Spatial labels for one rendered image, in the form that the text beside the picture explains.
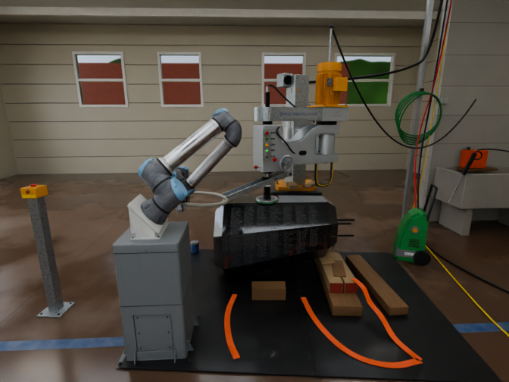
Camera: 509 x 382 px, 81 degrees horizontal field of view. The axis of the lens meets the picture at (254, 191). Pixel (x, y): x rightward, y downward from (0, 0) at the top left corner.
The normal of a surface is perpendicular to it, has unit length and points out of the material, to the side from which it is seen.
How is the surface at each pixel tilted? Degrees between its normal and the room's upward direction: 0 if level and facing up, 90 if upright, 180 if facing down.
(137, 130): 90
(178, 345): 90
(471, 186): 90
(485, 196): 90
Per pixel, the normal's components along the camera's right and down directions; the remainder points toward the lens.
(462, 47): 0.05, 0.24
